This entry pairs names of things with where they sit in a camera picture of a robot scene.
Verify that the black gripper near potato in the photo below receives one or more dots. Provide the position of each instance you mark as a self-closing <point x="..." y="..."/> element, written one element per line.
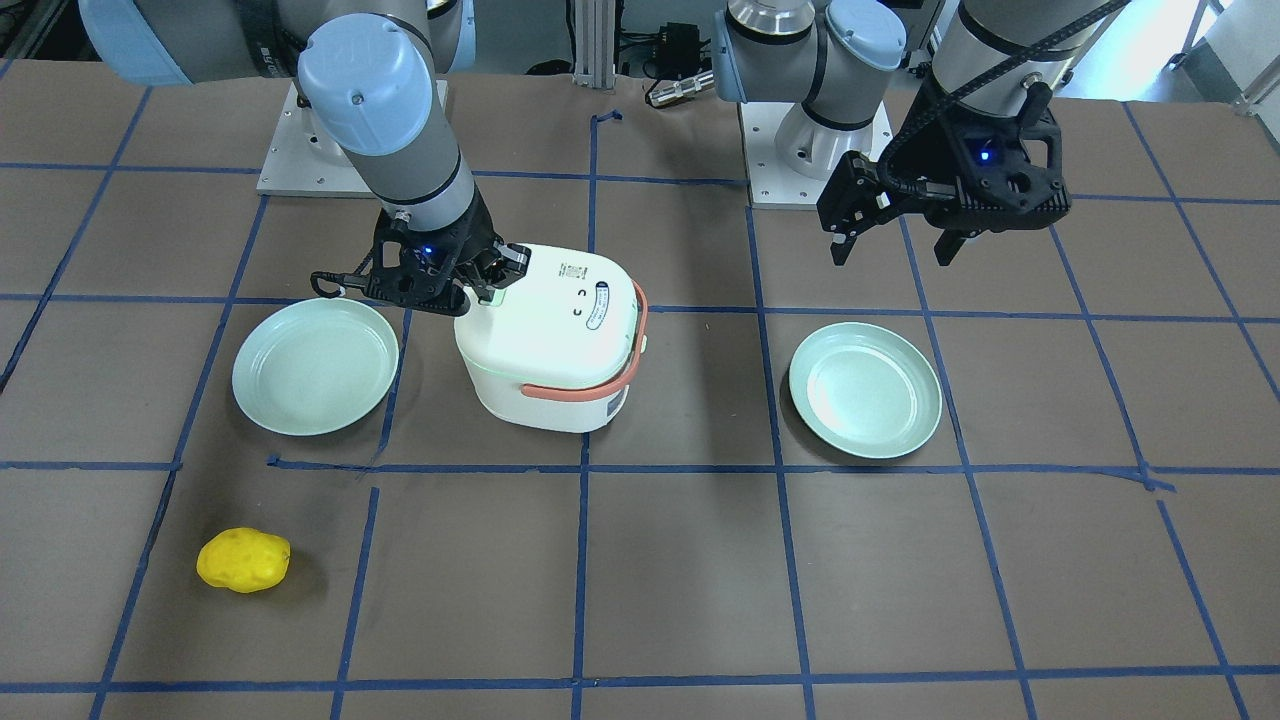
<point x="477" y="237"/>

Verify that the aluminium frame post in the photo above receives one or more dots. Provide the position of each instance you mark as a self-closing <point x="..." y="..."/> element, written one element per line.
<point x="594" y="28"/>

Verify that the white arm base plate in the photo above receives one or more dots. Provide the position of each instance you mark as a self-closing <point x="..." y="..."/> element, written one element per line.
<point x="308" y="154"/>

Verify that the white rice cooker orange handle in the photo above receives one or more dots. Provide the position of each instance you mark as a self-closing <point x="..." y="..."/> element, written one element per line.
<point x="559" y="349"/>

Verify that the green plate far side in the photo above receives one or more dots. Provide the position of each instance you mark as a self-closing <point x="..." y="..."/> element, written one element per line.
<point x="865" y="390"/>

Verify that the green plate near potato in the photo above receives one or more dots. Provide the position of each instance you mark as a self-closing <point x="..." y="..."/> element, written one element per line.
<point x="315" y="367"/>

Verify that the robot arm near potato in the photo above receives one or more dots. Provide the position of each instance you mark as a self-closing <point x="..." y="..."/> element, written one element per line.
<point x="366" y="70"/>

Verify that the yellow toy potato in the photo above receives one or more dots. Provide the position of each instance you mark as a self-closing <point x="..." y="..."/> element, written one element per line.
<point x="244" y="560"/>

